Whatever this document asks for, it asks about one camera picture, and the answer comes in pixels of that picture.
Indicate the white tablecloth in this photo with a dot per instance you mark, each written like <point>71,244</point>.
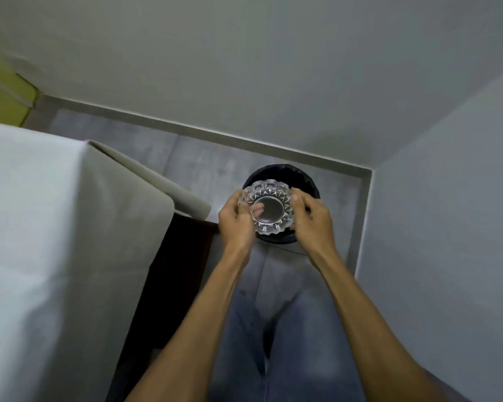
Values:
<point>58,246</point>

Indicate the yellow-green panel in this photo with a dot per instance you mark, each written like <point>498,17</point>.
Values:
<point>4,100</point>

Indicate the grey skirting board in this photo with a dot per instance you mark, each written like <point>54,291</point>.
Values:
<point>218,129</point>

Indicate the clear cut glass ashtray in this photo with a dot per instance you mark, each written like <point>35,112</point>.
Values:
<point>270,209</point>

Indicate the person's left forearm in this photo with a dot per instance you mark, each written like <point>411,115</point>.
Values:
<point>205,322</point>

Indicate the person's blue jeans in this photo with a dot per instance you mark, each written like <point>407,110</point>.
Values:
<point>293,343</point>

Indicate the person's right thumb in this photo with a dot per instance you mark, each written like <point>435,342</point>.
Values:
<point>296,200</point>

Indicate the dark wooden table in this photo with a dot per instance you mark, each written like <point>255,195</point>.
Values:
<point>167,263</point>

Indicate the person's left thumb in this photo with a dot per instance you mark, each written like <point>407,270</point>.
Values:
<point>242,199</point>

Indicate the person's right forearm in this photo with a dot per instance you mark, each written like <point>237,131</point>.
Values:
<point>360,322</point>

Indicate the person's right hand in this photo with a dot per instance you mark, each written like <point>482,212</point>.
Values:
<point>314,228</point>

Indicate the person's left hand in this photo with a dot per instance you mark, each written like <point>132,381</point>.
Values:
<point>234,226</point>

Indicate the black round trash bin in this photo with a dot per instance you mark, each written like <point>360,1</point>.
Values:
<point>306,182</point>

